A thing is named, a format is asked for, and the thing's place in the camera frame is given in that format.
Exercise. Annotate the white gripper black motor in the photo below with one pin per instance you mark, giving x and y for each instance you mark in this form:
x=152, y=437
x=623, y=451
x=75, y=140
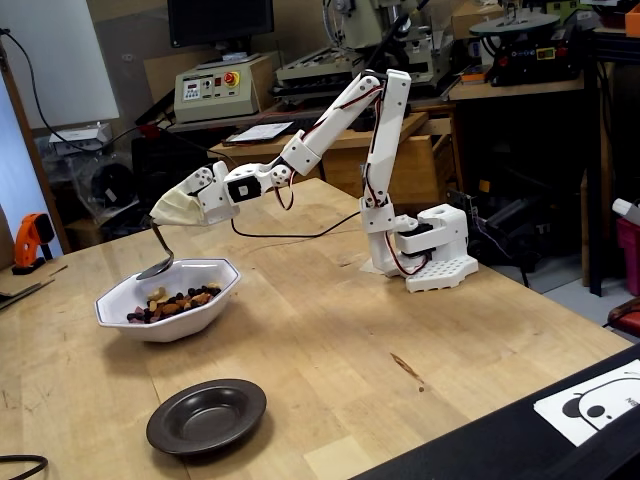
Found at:
x=214, y=207

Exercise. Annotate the bent metal spoon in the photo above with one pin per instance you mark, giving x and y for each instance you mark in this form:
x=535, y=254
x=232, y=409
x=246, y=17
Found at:
x=155, y=271

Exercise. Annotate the nuts and dried fruit mix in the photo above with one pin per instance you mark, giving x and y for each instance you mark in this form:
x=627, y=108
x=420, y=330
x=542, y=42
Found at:
x=170, y=307

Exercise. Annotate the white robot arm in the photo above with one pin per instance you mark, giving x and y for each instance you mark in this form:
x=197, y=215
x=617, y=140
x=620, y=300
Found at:
x=387, y=140

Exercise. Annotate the white octagonal bowl blue rim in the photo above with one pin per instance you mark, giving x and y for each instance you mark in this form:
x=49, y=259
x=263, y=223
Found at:
x=165, y=327

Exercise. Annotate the dark brown plate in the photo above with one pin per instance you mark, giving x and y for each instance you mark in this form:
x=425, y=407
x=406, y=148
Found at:
x=205, y=420

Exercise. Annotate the black cabinet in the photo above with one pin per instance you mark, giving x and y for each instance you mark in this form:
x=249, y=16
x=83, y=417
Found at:
x=175, y=175

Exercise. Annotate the beige masking tape wrap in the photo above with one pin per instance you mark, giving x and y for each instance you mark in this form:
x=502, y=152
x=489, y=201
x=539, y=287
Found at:
x=175, y=210

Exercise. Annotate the beige control box red button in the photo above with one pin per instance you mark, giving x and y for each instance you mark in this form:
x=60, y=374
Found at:
x=215, y=95

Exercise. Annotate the clear plastic bag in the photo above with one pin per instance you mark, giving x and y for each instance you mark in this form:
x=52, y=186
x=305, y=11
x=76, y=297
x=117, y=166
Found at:
x=110, y=185

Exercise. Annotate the black keyboard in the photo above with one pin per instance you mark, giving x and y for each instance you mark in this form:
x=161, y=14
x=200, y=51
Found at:
x=290, y=124

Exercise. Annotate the brown cardboard sheet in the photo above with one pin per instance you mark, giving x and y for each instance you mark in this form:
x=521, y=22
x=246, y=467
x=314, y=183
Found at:
x=160, y=75

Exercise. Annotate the white flat device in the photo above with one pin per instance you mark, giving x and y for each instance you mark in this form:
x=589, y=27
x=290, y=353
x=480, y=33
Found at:
x=80, y=136

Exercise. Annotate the black computer monitor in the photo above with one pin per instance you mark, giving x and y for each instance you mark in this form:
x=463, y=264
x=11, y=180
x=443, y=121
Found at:
x=220, y=22

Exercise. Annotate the orange black power tool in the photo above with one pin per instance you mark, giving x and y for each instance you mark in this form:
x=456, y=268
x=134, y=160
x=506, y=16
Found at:
x=30, y=230

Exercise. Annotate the white board panel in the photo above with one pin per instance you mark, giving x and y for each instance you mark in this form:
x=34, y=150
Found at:
x=60, y=60

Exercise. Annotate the beige tape sheet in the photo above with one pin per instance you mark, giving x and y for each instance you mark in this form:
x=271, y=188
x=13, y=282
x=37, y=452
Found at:
x=372, y=269

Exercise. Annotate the flat cardboard pieces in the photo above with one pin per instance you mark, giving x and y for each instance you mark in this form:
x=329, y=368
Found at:
x=20, y=287

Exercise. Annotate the grey milling machine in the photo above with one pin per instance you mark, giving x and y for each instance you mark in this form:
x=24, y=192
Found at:
x=360, y=30

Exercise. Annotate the wooden workbench desk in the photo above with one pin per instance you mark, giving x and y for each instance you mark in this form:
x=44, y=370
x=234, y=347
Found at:
x=425, y=170

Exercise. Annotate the small orange block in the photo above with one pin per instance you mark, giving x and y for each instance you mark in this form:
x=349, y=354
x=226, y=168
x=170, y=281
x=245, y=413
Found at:
x=472, y=76

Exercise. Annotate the brown cardboard box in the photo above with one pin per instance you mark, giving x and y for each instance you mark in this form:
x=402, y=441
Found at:
x=470, y=22

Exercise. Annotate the wooden shelf board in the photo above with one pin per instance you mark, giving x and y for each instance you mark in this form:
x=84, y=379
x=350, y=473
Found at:
x=500, y=91

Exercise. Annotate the black scroll saw machine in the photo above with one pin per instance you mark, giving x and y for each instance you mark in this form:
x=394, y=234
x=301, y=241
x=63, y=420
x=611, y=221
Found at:
x=530, y=55

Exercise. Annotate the black flat panel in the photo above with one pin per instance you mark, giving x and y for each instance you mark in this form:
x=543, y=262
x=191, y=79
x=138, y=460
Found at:
x=500, y=450

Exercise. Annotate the white paper panda print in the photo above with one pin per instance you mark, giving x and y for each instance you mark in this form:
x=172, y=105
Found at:
x=547, y=405

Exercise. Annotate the white plastic object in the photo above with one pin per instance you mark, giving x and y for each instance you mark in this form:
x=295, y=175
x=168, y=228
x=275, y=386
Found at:
x=627, y=210

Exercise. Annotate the magenta plastic box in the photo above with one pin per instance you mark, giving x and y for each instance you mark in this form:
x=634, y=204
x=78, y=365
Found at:
x=629, y=255

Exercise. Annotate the red cushioned wooden chair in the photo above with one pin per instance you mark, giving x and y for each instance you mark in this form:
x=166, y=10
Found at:
x=627, y=317

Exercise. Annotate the orange bin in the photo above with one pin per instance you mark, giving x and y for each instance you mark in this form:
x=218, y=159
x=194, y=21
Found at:
x=634, y=22

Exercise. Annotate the black metal rack frame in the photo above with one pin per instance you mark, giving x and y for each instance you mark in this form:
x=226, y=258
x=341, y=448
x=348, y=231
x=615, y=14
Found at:
x=595, y=200

